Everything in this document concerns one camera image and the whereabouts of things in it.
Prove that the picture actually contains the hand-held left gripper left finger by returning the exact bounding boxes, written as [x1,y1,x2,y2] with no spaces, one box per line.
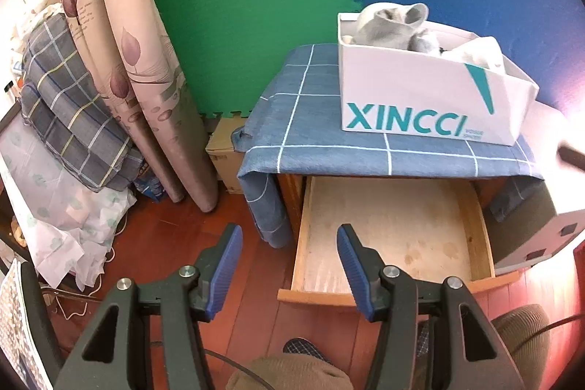
[55,223,244,390]

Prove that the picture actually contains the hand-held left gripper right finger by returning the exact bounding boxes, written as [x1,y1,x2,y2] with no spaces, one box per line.
[337,223,526,390]

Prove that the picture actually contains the wooden drawer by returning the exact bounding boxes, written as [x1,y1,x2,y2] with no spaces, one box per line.
[277,176,522,308]

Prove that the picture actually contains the white shoe box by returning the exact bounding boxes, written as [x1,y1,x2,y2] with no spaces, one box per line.
[337,12,540,146]

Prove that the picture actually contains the grey socks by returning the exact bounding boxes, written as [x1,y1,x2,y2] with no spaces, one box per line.
[350,3,442,53]

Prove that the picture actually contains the white ribbed-cuff underwear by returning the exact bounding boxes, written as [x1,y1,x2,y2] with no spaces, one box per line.
[441,36,507,75]

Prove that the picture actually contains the person's right plaid slipper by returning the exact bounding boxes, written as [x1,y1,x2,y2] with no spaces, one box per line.
[416,319,433,356]

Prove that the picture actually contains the person's plaid slipper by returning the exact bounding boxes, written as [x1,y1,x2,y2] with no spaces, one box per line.
[282,337,327,361]
[416,319,433,356]

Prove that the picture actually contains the person's left plaid slipper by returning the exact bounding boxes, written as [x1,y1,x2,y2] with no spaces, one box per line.
[282,337,327,361]

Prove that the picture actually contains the wooden nightstand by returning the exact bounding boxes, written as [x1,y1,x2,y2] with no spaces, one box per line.
[274,173,494,231]

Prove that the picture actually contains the brown cardboard box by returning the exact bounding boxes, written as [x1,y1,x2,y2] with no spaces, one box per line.
[205,118,250,195]

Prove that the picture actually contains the blue printed packet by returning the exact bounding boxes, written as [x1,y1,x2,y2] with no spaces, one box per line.
[132,175,166,202]

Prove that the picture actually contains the person's left leg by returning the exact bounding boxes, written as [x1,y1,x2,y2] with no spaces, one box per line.
[226,353,352,390]

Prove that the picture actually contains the blue checked cloth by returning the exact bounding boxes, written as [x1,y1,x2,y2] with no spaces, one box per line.
[231,43,546,249]

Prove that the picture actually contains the plastic-wrapped leaf print bedding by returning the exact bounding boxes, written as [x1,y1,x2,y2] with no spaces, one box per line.
[0,116,138,290]

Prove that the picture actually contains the patterned cushion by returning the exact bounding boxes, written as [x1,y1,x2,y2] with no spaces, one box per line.
[0,266,49,390]

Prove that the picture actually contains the floral beige rolled mattress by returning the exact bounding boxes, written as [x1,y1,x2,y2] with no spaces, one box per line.
[37,0,220,212]

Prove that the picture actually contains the grey plaid quilt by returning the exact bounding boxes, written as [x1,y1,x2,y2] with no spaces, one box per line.
[20,13,144,193]

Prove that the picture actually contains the black chair frame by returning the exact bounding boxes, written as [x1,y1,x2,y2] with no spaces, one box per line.
[18,261,65,377]

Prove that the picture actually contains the green foam wall mat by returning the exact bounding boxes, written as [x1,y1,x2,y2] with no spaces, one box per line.
[139,0,362,121]

